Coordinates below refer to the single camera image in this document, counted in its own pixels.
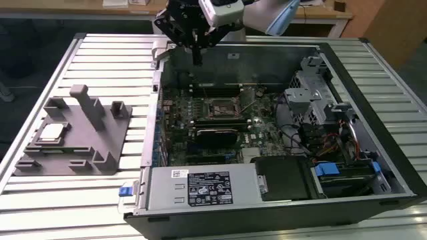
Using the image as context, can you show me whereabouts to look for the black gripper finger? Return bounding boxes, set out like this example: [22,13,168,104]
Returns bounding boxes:
[196,22,236,67]
[152,8,199,66]

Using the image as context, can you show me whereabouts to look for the metal socket cover frame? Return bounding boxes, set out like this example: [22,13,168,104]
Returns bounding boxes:
[232,88,257,112]

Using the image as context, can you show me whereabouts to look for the thin metal locking lever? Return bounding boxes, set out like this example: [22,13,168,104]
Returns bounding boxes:
[241,98,257,113]

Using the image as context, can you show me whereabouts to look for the silver square CPU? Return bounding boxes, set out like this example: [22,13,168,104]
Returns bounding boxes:
[38,123,69,141]

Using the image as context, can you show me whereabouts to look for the CPU socket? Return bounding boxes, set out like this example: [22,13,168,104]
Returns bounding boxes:
[207,97,244,120]

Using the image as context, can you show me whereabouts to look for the black RAM stick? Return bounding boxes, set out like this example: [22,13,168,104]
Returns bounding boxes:
[195,123,249,132]
[193,119,247,126]
[189,82,244,91]

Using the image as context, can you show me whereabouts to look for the black RAM slot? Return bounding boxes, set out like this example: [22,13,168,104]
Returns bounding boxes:
[189,89,243,98]

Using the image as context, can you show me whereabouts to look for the wooden desk white legs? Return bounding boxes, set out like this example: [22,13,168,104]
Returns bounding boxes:
[0,0,355,38]

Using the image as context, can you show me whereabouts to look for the silver metal drive cage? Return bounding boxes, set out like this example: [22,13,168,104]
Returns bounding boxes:
[283,56,340,126]

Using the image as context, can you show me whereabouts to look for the black graphics card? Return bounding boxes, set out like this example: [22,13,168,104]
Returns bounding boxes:
[195,128,240,148]

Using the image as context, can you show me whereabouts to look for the green motherboard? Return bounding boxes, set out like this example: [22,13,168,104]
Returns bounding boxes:
[159,86,301,167]

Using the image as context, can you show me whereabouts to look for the silver chipset heatsink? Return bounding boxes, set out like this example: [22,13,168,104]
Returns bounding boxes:
[241,147,261,158]

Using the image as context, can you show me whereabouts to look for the black expansion slot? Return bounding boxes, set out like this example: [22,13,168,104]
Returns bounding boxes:
[185,155,227,164]

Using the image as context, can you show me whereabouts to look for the grey plastic parts rack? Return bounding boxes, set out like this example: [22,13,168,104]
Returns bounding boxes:
[12,84,133,177]

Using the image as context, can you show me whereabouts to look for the wooden cabinet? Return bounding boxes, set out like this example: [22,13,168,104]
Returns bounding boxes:
[341,0,427,68]

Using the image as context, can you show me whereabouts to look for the grey metal leg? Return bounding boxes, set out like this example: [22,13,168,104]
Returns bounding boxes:
[0,81,16,102]

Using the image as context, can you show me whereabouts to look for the silver power supply unit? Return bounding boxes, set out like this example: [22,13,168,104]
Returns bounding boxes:
[132,162,264,216]

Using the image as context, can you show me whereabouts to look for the blue disk carrier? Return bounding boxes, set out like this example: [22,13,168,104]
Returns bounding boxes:
[312,162,376,197]

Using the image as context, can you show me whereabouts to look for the blue power supply latch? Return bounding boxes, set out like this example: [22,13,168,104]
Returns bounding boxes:
[119,181,141,198]

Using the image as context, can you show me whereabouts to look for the black open PC case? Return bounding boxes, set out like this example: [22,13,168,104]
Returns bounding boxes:
[121,37,427,240]

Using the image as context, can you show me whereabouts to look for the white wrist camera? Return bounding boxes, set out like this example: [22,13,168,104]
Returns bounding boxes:
[199,0,245,28]

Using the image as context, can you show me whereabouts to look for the grey plastic bracket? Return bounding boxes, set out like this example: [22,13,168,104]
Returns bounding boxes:
[328,103,355,119]

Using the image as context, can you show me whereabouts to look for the yellow orange power wires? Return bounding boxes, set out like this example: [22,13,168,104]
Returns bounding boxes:
[315,142,339,158]

